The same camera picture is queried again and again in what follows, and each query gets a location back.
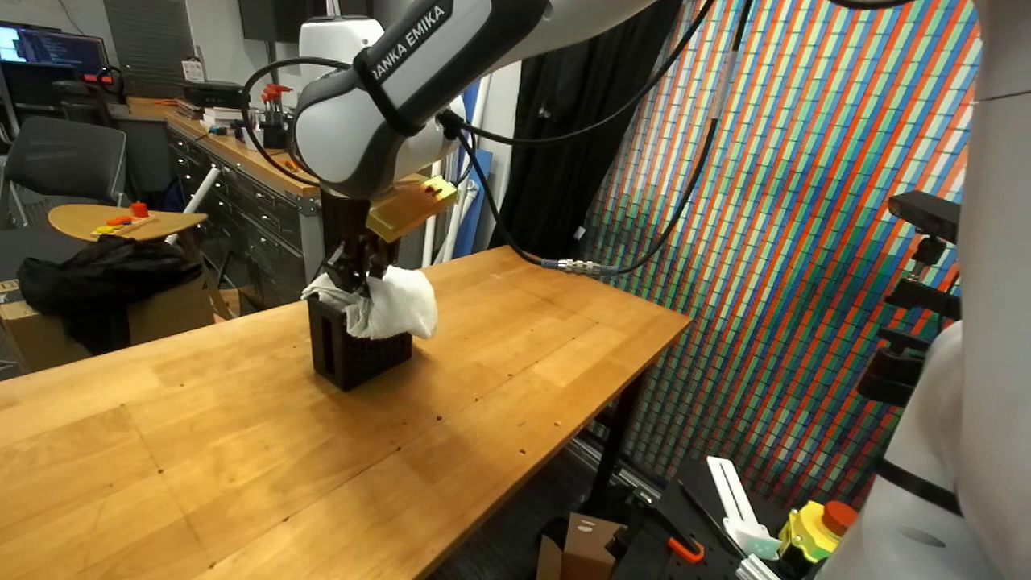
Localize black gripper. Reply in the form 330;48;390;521
318;191;399;299

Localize white towel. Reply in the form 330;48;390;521
302;263;442;343

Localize black perforated box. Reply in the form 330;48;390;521
306;293;419;393

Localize large cardboard box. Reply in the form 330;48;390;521
0;271;220;375

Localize brown cardboard box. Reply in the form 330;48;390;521
535;510;633;580

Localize wooden top workbench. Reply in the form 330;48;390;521
126;93;330;309

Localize black curtain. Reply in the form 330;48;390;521
496;0;651;267

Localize small orange object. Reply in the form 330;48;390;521
102;196;156;236

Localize round wooden stool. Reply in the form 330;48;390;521
44;201;211;247

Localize black bag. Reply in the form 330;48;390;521
16;236;208;358

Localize dark office chair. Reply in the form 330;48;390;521
5;108;133;228

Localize monitor with blue screen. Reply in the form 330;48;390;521
0;20;108;77

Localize multicolour striped backdrop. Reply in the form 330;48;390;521
581;0;986;521

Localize yellow red emergency stop button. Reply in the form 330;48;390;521
778;497;864;571

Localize wooden camera mount plate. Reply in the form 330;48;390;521
365;172;462;246

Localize black table leg frame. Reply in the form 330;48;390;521
581;368;651;521

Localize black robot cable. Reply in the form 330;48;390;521
238;0;756;281

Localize orange handled tool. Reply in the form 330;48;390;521
665;530;712;571

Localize white aluminium rail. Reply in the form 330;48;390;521
703;454;779;564

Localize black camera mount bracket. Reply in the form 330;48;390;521
853;187;967;410

